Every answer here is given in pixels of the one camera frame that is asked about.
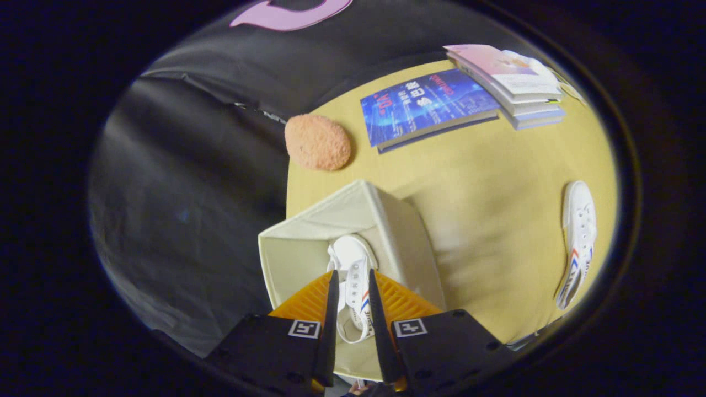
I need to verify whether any white canvas shoe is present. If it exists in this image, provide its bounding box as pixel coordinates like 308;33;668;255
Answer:
554;180;598;311
327;234;380;344

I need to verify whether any pink cover book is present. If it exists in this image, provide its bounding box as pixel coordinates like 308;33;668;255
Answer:
443;44;563;104

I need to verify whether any black backdrop cloth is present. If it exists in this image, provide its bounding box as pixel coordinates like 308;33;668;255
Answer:
88;0;547;359

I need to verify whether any pale blue book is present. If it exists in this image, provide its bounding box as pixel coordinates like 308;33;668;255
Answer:
505;108;567;131

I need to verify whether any peach fuzzy oval sponge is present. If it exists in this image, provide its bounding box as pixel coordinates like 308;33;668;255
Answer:
284;114;352;171

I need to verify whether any white book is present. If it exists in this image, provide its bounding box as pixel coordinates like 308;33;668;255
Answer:
499;98;564;117

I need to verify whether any beige fabric storage box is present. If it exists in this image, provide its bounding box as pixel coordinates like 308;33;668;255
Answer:
258;179;446;382

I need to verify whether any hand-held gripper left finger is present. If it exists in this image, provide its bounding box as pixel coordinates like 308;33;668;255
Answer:
203;269;340;395

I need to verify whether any blue cover book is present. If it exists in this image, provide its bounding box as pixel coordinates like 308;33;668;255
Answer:
360;68;501;154

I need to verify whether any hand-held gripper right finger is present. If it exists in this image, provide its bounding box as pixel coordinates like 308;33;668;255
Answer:
367;269;517;395

